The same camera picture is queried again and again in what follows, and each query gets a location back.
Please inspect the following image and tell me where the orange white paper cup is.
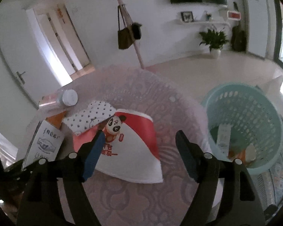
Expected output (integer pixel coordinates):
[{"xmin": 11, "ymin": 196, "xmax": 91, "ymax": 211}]
[{"xmin": 228, "ymin": 144, "xmax": 256, "ymax": 165}]

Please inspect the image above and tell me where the white milk carton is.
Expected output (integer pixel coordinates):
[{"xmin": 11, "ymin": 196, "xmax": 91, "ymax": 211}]
[{"xmin": 22, "ymin": 120, "xmax": 65, "ymax": 170}]

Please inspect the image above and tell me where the patterned floor rug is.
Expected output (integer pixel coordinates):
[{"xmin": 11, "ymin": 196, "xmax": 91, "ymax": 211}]
[{"xmin": 252, "ymin": 148, "xmax": 283, "ymax": 210}]

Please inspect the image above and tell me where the teal plastic laundry basket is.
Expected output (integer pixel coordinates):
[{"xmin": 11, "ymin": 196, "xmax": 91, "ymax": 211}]
[{"xmin": 201, "ymin": 83, "xmax": 283, "ymax": 175}]

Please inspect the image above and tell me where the orange snack wrapper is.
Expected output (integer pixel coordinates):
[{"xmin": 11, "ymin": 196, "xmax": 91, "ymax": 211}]
[{"xmin": 45, "ymin": 111, "xmax": 67, "ymax": 130}]

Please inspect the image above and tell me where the polka dot wrapper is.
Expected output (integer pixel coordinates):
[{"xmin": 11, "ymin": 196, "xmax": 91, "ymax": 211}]
[{"xmin": 62, "ymin": 101, "xmax": 116, "ymax": 136}]

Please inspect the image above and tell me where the plastic bottle white cap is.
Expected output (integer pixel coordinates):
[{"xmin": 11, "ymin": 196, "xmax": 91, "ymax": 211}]
[{"xmin": 38, "ymin": 88, "xmax": 79, "ymax": 109}]

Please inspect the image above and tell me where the black guitar bag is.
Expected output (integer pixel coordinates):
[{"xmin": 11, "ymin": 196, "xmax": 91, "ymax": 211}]
[{"xmin": 231, "ymin": 25, "xmax": 246, "ymax": 52}]

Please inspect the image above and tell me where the green potted plant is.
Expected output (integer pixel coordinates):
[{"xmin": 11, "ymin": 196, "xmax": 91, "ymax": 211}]
[{"xmin": 199, "ymin": 29, "xmax": 229, "ymax": 59}]

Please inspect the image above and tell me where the red white box shelf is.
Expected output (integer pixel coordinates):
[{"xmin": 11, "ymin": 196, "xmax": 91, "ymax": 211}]
[{"xmin": 227, "ymin": 10, "xmax": 241, "ymax": 21}]

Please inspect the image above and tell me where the brown hanging tote bag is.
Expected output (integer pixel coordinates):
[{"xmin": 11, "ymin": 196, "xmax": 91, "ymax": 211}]
[{"xmin": 118, "ymin": 5, "xmax": 133, "ymax": 50}]

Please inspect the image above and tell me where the white floor air conditioner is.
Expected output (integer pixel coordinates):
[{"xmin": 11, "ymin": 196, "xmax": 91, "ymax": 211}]
[{"xmin": 244, "ymin": 0, "xmax": 269, "ymax": 59}]

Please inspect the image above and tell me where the pink coat rack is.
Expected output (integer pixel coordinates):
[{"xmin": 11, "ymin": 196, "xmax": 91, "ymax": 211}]
[{"xmin": 117, "ymin": 0, "xmax": 145, "ymax": 69}]

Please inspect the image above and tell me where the black hanging small bag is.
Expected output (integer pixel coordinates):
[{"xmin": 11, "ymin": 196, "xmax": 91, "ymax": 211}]
[{"xmin": 131, "ymin": 22, "xmax": 142, "ymax": 40}]

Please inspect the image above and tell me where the white door with handle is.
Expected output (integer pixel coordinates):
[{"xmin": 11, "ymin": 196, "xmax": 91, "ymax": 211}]
[{"xmin": 0, "ymin": 9, "xmax": 61, "ymax": 104}]

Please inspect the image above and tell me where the white wall shelf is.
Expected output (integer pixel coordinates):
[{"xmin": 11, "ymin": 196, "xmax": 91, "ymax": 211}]
[{"xmin": 178, "ymin": 19, "xmax": 231, "ymax": 27}]

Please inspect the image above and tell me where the black picture frame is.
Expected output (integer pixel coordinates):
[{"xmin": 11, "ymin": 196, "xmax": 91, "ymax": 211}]
[{"xmin": 180, "ymin": 11, "xmax": 194, "ymax": 23}]

